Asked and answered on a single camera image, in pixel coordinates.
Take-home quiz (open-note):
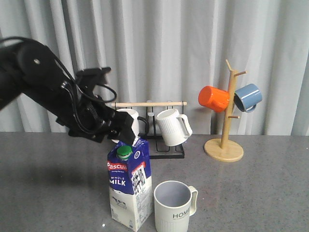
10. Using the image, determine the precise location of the white mug black handle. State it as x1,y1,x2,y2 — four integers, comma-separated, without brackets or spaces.
117,108,149,145

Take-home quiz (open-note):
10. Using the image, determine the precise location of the black cable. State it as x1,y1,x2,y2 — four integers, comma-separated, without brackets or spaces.
0,36,118,136

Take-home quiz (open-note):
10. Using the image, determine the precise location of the wooden mug tree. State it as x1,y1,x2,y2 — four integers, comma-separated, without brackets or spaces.
204,60,247,162

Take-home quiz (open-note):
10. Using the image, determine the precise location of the cream HOME mug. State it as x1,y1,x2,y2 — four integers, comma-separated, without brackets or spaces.
154,180,198,232

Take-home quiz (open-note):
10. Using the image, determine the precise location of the orange mug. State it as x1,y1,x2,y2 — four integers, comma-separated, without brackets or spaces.
198,86,230,113

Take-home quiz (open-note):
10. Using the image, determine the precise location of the white ribbed mug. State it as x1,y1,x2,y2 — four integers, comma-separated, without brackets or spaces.
156,108,193,146

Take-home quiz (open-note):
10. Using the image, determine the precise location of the grey curtain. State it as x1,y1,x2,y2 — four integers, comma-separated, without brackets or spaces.
0,0,309,135

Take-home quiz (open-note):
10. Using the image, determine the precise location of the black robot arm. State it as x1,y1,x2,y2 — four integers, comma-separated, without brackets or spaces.
0,36,135,145

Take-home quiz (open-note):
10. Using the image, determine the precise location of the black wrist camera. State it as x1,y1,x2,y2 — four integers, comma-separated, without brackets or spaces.
76,67,111,93

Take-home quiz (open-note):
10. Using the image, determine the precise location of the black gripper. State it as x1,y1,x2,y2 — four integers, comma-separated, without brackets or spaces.
56,93,136,145

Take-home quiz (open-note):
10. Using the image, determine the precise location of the blue white milk carton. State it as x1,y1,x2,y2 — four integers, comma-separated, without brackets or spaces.
107,139,153,232

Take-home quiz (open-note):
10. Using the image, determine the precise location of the blue mug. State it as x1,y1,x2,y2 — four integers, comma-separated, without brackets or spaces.
234,84,263,113

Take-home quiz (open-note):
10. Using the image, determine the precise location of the black wire mug rack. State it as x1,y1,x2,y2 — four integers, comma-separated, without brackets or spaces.
110,101,187,160

